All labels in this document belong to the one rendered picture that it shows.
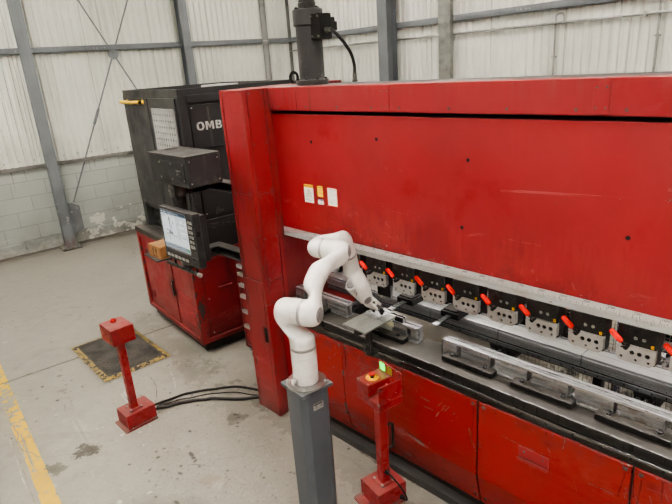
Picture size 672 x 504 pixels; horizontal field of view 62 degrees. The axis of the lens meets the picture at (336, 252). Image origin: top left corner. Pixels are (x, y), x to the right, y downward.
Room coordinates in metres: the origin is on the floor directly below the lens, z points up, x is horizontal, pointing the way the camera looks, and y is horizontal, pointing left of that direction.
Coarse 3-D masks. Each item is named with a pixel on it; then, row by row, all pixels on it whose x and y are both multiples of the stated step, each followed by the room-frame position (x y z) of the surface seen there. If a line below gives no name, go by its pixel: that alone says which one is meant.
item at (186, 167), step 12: (156, 156) 3.60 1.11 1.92; (168, 156) 3.46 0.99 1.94; (180, 156) 3.36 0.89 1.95; (192, 156) 3.35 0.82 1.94; (204, 156) 3.41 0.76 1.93; (216, 156) 3.46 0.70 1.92; (156, 168) 3.62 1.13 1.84; (168, 168) 3.49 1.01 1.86; (180, 168) 3.37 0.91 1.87; (192, 168) 3.34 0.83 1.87; (204, 168) 3.40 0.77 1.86; (216, 168) 3.45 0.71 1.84; (156, 180) 3.65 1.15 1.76; (168, 180) 3.52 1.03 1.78; (180, 180) 3.39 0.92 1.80; (192, 180) 3.34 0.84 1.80; (204, 180) 3.39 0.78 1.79; (216, 180) 3.45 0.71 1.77; (180, 192) 3.70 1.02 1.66; (180, 204) 3.70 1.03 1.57
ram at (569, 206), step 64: (320, 128) 3.27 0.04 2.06; (384, 128) 2.91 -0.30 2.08; (448, 128) 2.62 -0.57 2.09; (512, 128) 2.39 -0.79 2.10; (576, 128) 2.19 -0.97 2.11; (640, 128) 2.02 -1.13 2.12; (384, 192) 2.92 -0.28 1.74; (448, 192) 2.62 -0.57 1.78; (512, 192) 2.38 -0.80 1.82; (576, 192) 2.17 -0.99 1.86; (640, 192) 2.00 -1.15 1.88; (384, 256) 2.94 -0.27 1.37; (448, 256) 2.62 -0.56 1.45; (512, 256) 2.37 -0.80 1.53; (576, 256) 2.16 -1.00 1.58; (640, 256) 1.98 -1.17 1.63
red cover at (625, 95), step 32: (288, 96) 3.43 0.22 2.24; (320, 96) 3.23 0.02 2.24; (352, 96) 3.05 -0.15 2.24; (384, 96) 2.88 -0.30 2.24; (416, 96) 2.74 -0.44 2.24; (448, 96) 2.60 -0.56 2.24; (480, 96) 2.48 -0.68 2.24; (512, 96) 2.37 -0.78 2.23; (544, 96) 2.27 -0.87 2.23; (576, 96) 2.18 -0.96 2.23; (608, 96) 2.09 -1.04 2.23; (640, 96) 2.01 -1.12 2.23
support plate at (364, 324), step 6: (354, 318) 2.93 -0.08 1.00; (360, 318) 2.92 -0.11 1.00; (366, 318) 2.92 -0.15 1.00; (372, 318) 2.91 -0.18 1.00; (378, 318) 2.91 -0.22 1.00; (384, 318) 2.90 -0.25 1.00; (390, 318) 2.89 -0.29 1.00; (342, 324) 2.87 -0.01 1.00; (348, 324) 2.86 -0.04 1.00; (354, 324) 2.85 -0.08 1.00; (360, 324) 2.85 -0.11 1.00; (366, 324) 2.84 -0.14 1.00; (372, 324) 2.83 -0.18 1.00; (378, 324) 2.83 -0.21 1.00; (360, 330) 2.77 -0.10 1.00; (366, 330) 2.77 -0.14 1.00
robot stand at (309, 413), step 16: (288, 400) 2.27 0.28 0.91; (304, 400) 2.19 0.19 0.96; (320, 400) 2.23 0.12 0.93; (304, 416) 2.19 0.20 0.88; (320, 416) 2.22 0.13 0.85; (304, 432) 2.19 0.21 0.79; (320, 432) 2.22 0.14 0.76; (304, 448) 2.19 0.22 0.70; (320, 448) 2.21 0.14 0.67; (304, 464) 2.20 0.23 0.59; (320, 464) 2.21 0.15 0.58; (304, 480) 2.22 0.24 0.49; (320, 480) 2.20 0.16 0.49; (304, 496) 2.23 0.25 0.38; (320, 496) 2.20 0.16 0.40; (336, 496) 2.28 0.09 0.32
